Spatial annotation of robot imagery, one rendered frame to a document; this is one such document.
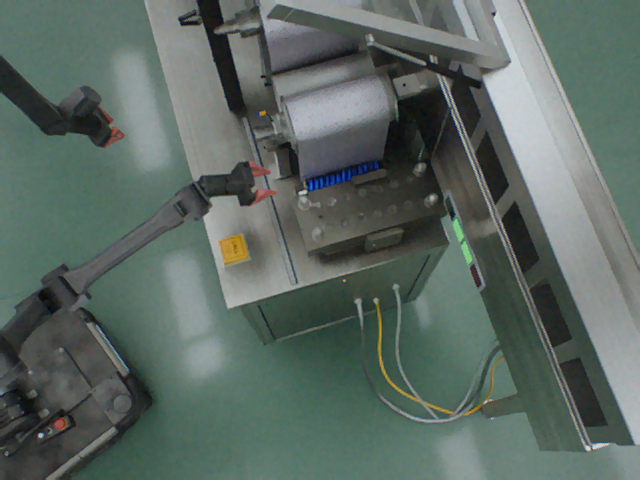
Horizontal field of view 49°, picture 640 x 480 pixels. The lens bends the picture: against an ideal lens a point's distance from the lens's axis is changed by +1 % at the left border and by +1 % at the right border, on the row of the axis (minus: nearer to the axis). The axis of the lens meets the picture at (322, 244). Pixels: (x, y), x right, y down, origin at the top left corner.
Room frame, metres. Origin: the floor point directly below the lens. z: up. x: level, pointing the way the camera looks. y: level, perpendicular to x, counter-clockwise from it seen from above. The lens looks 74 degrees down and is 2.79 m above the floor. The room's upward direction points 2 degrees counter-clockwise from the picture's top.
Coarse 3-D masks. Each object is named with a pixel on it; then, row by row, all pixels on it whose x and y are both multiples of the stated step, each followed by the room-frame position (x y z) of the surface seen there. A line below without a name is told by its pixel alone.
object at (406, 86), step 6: (396, 78) 0.86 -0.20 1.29; (402, 78) 0.86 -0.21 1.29; (408, 78) 0.86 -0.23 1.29; (414, 78) 0.86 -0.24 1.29; (396, 84) 0.84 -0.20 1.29; (402, 84) 0.84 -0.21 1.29; (408, 84) 0.84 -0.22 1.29; (414, 84) 0.84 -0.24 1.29; (396, 90) 0.82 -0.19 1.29; (402, 90) 0.82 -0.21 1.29; (408, 90) 0.82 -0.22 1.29; (414, 90) 0.82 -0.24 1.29; (420, 90) 0.82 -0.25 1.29; (402, 96) 0.81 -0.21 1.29; (408, 96) 0.81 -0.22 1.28
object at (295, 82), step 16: (320, 64) 0.94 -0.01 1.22; (336, 64) 0.94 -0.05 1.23; (352, 64) 0.93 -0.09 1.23; (368, 64) 0.93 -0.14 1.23; (272, 80) 0.93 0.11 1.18; (288, 80) 0.89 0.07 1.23; (304, 80) 0.89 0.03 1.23; (320, 80) 0.89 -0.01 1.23; (336, 80) 0.89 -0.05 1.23; (288, 96) 0.85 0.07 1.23
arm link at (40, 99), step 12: (0, 60) 0.78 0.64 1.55; (0, 72) 0.77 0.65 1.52; (12, 72) 0.78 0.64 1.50; (0, 84) 0.76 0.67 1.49; (12, 84) 0.77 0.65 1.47; (24, 84) 0.79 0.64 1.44; (12, 96) 0.76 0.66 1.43; (24, 96) 0.77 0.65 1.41; (36, 96) 0.79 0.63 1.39; (24, 108) 0.76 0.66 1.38; (36, 108) 0.78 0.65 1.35; (48, 108) 0.79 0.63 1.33; (36, 120) 0.76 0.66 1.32; (48, 120) 0.77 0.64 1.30; (60, 120) 0.78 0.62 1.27; (48, 132) 0.76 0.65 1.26
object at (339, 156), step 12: (384, 132) 0.76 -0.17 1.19; (336, 144) 0.73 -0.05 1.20; (348, 144) 0.74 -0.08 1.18; (360, 144) 0.74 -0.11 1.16; (372, 144) 0.75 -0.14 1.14; (384, 144) 0.76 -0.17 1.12; (300, 156) 0.70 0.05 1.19; (312, 156) 0.71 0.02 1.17; (324, 156) 0.72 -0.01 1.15; (336, 156) 0.73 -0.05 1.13; (348, 156) 0.74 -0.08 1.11; (360, 156) 0.74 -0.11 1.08; (372, 156) 0.75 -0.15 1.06; (300, 168) 0.70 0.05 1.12; (312, 168) 0.71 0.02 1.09; (324, 168) 0.72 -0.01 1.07; (336, 168) 0.73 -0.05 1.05; (348, 168) 0.73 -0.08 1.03
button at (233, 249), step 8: (224, 240) 0.57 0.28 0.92; (232, 240) 0.57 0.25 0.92; (240, 240) 0.57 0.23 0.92; (224, 248) 0.55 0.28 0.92; (232, 248) 0.55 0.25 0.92; (240, 248) 0.55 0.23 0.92; (224, 256) 0.52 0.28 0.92; (232, 256) 0.52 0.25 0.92; (240, 256) 0.52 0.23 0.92; (248, 256) 0.53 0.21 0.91
